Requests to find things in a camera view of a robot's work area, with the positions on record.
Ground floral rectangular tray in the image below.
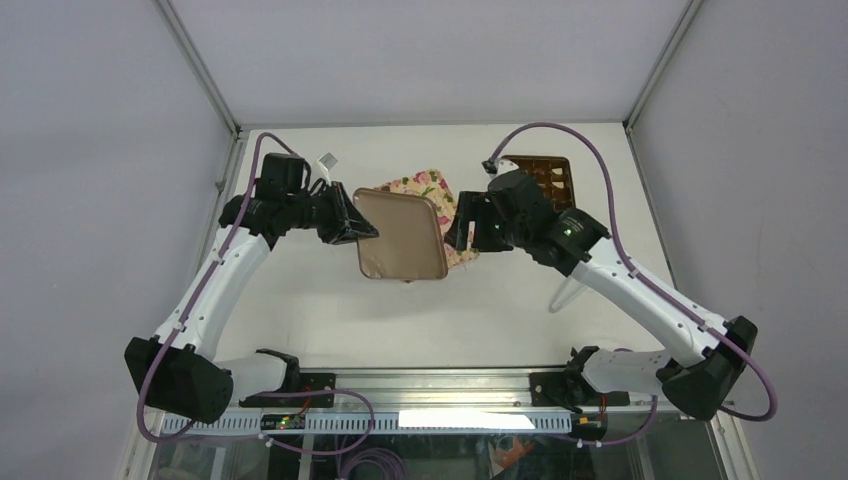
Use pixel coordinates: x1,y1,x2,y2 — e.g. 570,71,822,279
375,169,478,271

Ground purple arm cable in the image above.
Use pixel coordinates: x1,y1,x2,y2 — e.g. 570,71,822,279
135,132,376,458
482,122,779,446

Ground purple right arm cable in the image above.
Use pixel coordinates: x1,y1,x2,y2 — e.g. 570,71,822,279
482,122,779,446

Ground white slotted cable duct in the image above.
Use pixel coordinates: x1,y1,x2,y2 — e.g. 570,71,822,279
187,409,572,436

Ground aluminium mounting rail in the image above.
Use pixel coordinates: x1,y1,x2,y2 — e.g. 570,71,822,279
301,366,563,409

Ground gold box lid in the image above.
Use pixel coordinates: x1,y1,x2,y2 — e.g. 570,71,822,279
353,188,448,283

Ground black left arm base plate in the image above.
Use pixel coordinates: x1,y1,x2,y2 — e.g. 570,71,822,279
239,371,337,410

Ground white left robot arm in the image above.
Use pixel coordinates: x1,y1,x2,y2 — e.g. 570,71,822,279
124,153,379,424

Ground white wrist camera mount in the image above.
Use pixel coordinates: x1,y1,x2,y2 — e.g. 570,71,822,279
315,153,338,183

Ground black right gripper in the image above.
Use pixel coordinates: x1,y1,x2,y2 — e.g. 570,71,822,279
443,191,528,253

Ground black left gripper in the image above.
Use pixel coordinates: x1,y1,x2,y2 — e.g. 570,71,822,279
286,180,379,244

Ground silver metal tongs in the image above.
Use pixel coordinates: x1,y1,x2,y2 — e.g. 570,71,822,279
547,278,586,314

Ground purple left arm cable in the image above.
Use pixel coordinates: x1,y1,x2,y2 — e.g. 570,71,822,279
135,132,376,458

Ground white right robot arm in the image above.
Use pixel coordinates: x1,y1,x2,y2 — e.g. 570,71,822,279
445,171,758,421

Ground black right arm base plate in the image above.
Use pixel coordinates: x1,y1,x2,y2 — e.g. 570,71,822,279
528,370,631,410

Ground gold chocolate box with dividers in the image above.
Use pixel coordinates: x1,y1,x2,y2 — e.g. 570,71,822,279
498,155,576,212

